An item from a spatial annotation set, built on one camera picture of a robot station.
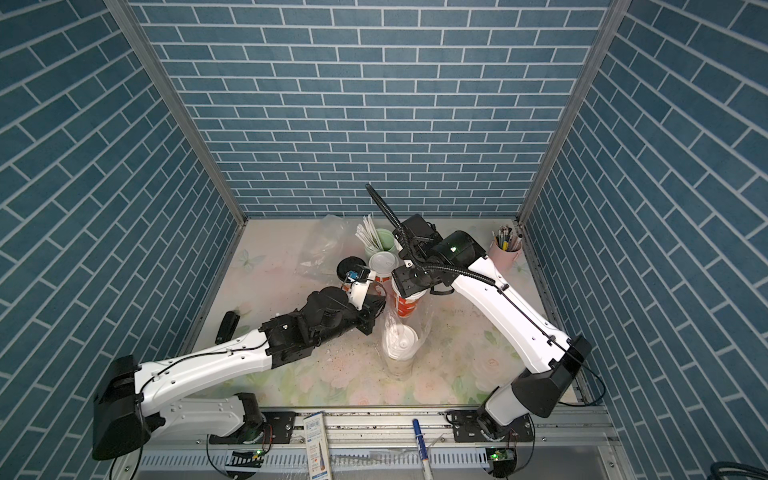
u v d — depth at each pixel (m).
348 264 0.86
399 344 0.68
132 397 0.40
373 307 0.63
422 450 0.70
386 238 0.99
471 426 0.74
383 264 0.87
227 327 0.89
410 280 0.62
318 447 0.70
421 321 0.71
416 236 0.51
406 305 0.75
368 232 0.96
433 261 0.47
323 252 1.06
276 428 0.73
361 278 0.61
